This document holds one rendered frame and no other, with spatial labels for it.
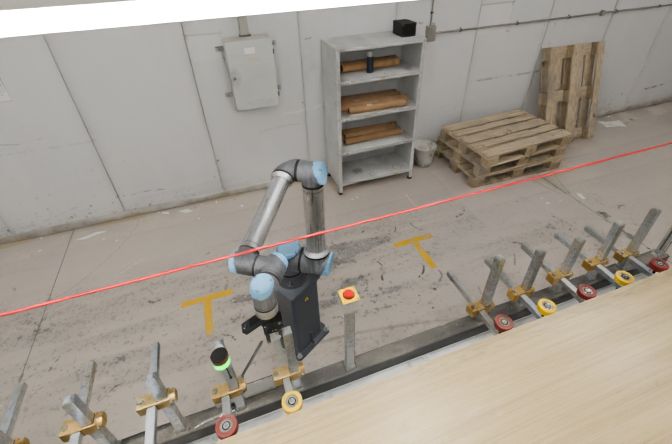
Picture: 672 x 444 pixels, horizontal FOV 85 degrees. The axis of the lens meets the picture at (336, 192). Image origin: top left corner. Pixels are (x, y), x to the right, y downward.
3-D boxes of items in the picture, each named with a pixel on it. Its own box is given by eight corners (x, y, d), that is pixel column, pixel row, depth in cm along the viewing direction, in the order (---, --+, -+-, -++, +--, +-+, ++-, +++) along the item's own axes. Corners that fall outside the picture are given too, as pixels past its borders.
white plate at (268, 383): (217, 407, 160) (212, 396, 154) (275, 386, 166) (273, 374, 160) (217, 408, 159) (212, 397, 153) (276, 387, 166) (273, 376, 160)
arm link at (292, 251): (283, 256, 233) (279, 235, 223) (308, 260, 230) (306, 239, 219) (274, 274, 221) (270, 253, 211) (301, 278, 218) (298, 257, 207)
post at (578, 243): (545, 298, 210) (575, 236, 182) (550, 296, 211) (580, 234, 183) (550, 303, 208) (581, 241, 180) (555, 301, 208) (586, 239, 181)
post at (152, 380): (181, 430, 158) (144, 373, 131) (189, 427, 159) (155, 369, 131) (181, 439, 156) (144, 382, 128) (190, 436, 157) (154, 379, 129)
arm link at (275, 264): (262, 248, 150) (249, 270, 140) (289, 252, 148) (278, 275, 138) (265, 264, 156) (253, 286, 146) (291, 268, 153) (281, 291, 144)
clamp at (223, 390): (213, 393, 153) (210, 387, 150) (246, 382, 156) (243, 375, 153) (214, 406, 148) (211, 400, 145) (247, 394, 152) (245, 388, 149)
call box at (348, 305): (337, 302, 149) (337, 290, 145) (353, 297, 151) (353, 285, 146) (343, 316, 144) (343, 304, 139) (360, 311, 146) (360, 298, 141)
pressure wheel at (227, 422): (220, 431, 143) (213, 417, 136) (240, 423, 145) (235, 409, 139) (222, 453, 137) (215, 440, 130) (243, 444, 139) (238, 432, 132)
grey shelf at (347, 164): (326, 174, 438) (319, 38, 348) (394, 160, 461) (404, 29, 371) (339, 195, 404) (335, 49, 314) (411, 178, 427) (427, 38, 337)
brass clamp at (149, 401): (141, 402, 141) (136, 396, 138) (178, 390, 144) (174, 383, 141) (140, 418, 136) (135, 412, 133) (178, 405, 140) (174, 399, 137)
